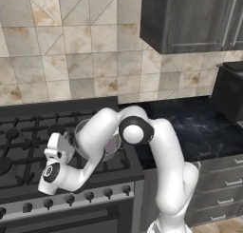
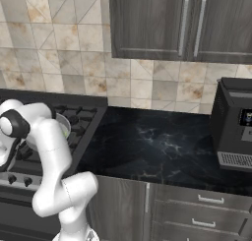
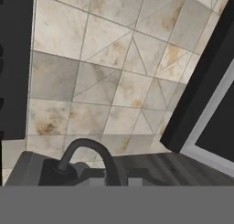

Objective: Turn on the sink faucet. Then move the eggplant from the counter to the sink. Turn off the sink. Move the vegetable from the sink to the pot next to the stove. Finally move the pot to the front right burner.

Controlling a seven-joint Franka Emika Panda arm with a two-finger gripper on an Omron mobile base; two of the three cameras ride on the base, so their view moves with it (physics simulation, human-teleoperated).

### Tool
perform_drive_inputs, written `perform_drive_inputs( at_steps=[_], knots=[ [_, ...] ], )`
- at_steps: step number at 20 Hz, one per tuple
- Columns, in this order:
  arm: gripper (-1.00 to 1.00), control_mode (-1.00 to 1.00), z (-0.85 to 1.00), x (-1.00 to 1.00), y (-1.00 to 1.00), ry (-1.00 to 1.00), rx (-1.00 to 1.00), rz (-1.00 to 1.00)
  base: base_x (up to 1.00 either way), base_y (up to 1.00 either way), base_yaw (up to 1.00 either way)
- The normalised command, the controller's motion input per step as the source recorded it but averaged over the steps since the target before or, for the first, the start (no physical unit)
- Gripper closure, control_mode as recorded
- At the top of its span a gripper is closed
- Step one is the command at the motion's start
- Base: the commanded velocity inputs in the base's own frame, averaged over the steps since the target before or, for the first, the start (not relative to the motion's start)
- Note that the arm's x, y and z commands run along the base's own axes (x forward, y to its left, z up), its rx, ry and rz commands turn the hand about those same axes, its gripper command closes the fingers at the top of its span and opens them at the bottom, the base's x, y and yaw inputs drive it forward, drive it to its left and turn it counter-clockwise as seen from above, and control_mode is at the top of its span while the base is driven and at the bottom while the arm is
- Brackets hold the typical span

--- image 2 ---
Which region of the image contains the black coffee machine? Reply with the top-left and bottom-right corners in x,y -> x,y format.
210,76 -> 252,173

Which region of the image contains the silver pot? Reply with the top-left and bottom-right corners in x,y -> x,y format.
25,112 -> 72,152

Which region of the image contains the silver base cupboard handle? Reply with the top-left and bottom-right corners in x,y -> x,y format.
145,182 -> 151,213

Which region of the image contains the dark wood wall cupboard door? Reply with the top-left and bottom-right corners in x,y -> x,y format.
186,0 -> 252,65
108,0 -> 193,62

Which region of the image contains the dark wood base cupboard door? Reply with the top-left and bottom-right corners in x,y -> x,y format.
88,175 -> 152,241

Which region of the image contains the silver wall cupboard handle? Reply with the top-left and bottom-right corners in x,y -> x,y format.
193,0 -> 208,58
178,0 -> 190,58

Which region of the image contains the black gas stove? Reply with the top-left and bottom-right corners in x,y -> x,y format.
0,89 -> 109,241

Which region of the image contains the dark wood drawer front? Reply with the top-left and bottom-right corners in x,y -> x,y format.
151,220 -> 248,241
152,200 -> 252,237
154,183 -> 252,213

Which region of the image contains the silver drawer handle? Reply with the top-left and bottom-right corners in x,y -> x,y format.
197,194 -> 225,206
191,217 -> 217,228

